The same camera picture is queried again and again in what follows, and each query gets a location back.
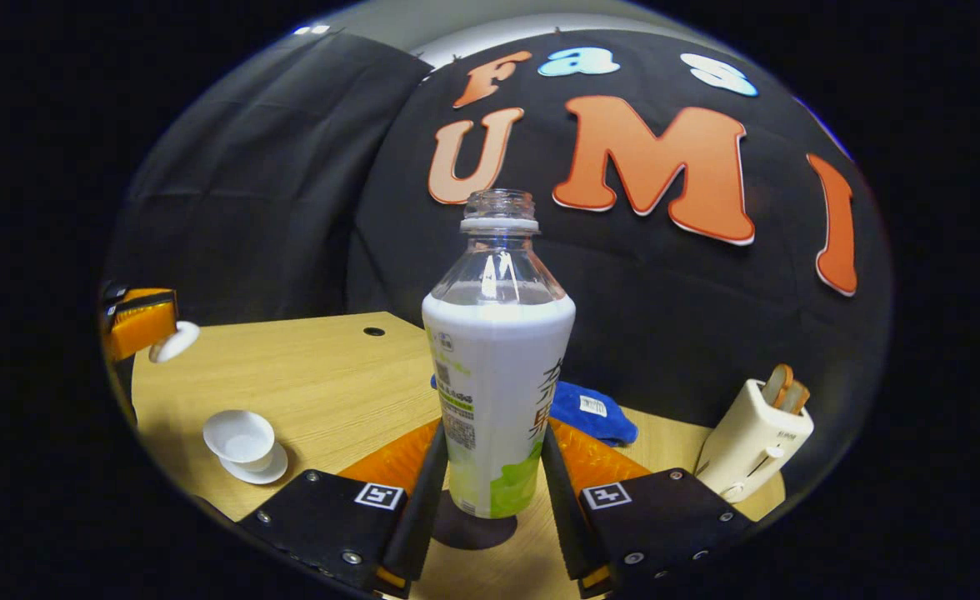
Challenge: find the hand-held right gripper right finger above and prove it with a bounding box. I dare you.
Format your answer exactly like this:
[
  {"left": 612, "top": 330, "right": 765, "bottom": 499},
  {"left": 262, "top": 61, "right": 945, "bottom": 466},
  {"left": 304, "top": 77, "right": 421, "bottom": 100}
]
[{"left": 539, "top": 419, "right": 758, "bottom": 599}]

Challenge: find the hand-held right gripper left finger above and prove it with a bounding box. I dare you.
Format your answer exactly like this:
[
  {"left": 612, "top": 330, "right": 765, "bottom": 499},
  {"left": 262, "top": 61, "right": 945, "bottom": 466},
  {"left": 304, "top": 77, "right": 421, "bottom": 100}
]
[{"left": 234, "top": 418, "right": 449, "bottom": 600}]

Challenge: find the dark brown coaster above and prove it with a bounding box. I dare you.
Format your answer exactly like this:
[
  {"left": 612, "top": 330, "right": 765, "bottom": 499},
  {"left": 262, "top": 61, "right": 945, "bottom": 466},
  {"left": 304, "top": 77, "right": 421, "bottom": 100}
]
[{"left": 431, "top": 490, "right": 519, "bottom": 551}]

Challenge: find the white green label water bottle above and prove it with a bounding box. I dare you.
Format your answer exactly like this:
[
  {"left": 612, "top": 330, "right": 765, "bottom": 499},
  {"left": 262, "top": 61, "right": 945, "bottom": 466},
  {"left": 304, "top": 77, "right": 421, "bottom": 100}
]
[{"left": 422, "top": 188, "right": 577, "bottom": 519}]

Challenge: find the white teacup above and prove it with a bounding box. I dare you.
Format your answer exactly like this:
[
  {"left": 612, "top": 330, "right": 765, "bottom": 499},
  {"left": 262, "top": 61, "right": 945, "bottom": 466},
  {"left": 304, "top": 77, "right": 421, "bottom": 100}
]
[{"left": 202, "top": 409, "right": 276, "bottom": 473}]

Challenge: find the blue cloth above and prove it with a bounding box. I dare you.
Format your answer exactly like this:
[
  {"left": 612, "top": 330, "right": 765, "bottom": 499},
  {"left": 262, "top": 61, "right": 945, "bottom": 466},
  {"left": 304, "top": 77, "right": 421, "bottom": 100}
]
[{"left": 430, "top": 375, "right": 639, "bottom": 447}]

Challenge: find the white saucer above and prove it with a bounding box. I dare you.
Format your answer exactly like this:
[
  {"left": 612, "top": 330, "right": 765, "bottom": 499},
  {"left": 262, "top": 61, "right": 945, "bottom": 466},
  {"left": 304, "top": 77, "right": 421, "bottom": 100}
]
[{"left": 218, "top": 442, "right": 289, "bottom": 486}]

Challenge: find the black backdrop cloth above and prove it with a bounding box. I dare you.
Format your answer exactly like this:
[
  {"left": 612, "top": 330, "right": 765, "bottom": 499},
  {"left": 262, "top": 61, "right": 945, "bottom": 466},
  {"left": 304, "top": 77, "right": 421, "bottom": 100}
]
[{"left": 100, "top": 29, "right": 891, "bottom": 501}]

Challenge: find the white toaster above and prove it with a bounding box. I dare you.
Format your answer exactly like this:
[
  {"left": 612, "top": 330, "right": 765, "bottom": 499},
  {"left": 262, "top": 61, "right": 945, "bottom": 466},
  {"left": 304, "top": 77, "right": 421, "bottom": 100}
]
[{"left": 694, "top": 379, "right": 815, "bottom": 503}]

